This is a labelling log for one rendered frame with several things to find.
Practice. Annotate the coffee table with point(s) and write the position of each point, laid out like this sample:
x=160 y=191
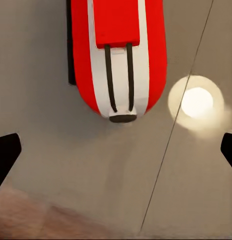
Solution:
x=163 y=175

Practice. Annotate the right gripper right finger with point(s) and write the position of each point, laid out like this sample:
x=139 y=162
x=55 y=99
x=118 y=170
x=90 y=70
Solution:
x=226 y=147

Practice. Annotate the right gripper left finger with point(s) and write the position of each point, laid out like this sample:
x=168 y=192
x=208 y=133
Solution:
x=10 y=149

